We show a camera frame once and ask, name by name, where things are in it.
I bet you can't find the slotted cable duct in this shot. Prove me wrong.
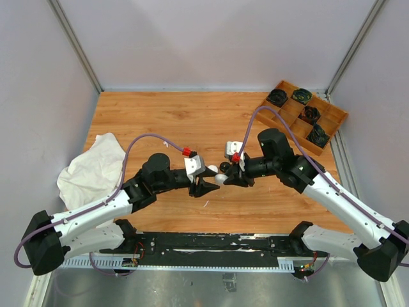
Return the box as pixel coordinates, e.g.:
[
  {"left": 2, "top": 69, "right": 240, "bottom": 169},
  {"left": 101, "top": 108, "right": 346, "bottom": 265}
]
[{"left": 61, "top": 255, "right": 295, "bottom": 273}]

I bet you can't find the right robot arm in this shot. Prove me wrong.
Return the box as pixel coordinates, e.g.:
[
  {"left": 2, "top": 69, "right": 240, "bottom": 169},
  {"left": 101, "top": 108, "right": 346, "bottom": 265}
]
[{"left": 223, "top": 129, "right": 408, "bottom": 282}]

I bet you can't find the blue green swirl cup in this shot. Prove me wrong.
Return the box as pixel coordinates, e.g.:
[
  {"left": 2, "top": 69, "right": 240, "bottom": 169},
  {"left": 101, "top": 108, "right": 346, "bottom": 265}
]
[{"left": 306, "top": 124, "right": 330, "bottom": 148}]

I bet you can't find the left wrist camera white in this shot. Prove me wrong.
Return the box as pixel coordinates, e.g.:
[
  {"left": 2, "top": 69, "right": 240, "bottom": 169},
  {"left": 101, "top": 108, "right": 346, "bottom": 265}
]
[{"left": 184, "top": 155, "right": 206, "bottom": 183}]

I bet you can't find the white charging case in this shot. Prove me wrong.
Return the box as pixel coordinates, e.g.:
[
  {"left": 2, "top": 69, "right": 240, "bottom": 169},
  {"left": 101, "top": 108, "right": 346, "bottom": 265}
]
[
  {"left": 208, "top": 165, "right": 219, "bottom": 173},
  {"left": 214, "top": 173, "right": 228, "bottom": 185}
]

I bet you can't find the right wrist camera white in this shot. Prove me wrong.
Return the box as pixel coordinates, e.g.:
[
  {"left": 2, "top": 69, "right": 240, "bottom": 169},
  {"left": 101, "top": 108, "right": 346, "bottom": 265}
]
[{"left": 224, "top": 141, "right": 245, "bottom": 171}]

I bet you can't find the wooden compartment tray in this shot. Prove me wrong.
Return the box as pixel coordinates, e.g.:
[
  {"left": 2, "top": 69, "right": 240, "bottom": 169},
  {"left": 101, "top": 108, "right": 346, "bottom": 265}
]
[{"left": 256, "top": 81, "right": 348, "bottom": 156}]

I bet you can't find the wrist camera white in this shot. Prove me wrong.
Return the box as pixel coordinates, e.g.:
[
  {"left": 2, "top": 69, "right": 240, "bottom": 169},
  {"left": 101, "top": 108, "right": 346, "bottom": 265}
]
[
  {"left": 184, "top": 155, "right": 206, "bottom": 183},
  {"left": 224, "top": 141, "right": 245, "bottom": 171}
]

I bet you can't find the black charging case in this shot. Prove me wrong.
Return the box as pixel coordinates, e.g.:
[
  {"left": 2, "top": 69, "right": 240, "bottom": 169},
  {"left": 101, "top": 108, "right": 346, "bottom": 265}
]
[{"left": 219, "top": 162, "right": 231, "bottom": 173}]

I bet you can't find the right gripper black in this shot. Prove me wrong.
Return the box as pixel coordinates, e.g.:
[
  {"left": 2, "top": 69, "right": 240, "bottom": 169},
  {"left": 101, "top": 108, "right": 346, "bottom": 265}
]
[{"left": 223, "top": 153, "right": 279, "bottom": 187}]

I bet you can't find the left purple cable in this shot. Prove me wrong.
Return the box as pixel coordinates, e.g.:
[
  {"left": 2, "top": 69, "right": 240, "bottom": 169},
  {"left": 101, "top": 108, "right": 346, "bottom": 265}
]
[{"left": 13, "top": 133, "right": 192, "bottom": 278}]

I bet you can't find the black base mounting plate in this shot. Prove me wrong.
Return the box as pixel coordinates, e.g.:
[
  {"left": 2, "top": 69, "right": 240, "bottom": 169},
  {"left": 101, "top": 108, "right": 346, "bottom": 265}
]
[{"left": 127, "top": 232, "right": 328, "bottom": 269}]

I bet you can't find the dark swirl cup far left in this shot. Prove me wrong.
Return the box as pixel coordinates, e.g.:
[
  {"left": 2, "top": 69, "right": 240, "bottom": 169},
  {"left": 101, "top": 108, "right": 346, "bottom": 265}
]
[{"left": 266, "top": 89, "right": 288, "bottom": 107}]

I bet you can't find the dark red swirl cup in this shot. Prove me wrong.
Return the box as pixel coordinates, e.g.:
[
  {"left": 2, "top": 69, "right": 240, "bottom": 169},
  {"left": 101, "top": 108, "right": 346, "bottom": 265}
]
[{"left": 298, "top": 106, "right": 321, "bottom": 125}]

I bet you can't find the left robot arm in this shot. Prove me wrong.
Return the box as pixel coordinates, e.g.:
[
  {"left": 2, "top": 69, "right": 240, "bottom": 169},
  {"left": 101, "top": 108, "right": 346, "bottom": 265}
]
[{"left": 22, "top": 153, "right": 219, "bottom": 276}]

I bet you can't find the white cloth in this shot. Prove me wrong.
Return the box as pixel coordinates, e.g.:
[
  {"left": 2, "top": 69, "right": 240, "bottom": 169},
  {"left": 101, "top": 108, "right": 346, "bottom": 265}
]
[{"left": 57, "top": 132, "right": 125, "bottom": 210}]

